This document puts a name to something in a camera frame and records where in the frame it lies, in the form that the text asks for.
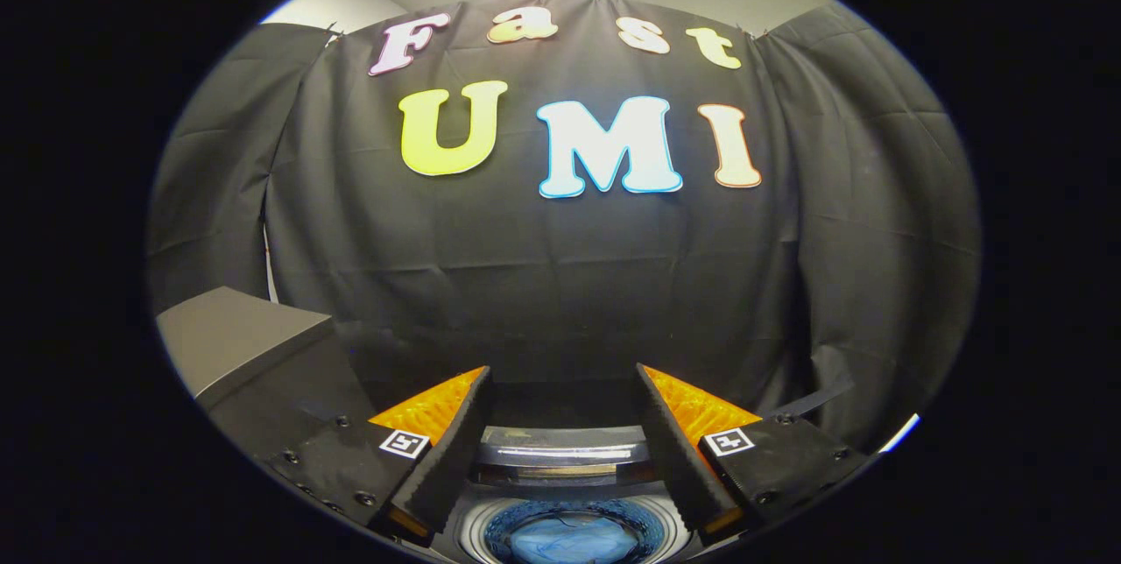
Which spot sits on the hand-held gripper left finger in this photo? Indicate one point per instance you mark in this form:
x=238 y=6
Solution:
x=451 y=450

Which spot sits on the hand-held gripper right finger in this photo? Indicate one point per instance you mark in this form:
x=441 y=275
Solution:
x=674 y=450

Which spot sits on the dark grey washing machine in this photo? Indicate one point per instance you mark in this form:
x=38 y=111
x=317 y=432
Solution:
x=477 y=531

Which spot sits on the dark washing machine lid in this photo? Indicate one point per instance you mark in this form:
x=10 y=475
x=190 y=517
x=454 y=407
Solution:
x=560 y=454

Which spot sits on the light blue polo shirt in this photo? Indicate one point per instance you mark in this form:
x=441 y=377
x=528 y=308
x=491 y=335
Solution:
x=569 y=542

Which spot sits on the white flat sheet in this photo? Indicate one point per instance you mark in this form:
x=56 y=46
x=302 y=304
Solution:
x=902 y=433

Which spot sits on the grey cabinet with dark top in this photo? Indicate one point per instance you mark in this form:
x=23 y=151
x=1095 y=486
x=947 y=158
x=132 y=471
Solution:
x=236 y=336

